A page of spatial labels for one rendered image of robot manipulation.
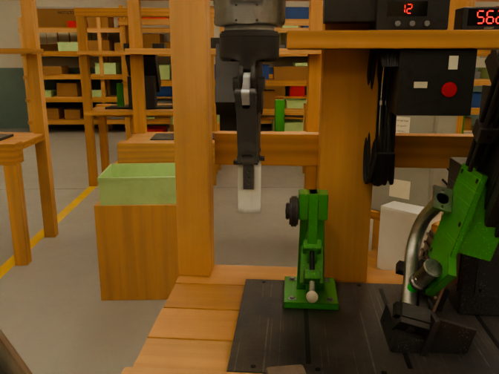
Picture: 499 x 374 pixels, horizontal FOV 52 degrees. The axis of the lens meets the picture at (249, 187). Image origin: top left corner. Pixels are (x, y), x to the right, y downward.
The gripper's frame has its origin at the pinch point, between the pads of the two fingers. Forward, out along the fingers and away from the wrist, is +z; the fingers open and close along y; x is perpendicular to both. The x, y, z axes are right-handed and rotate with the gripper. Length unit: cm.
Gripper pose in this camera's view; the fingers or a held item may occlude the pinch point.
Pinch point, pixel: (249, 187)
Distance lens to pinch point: 68.8
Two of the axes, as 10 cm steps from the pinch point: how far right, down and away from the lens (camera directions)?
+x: 10.0, 0.2, -0.8
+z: 0.0, 9.7, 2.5
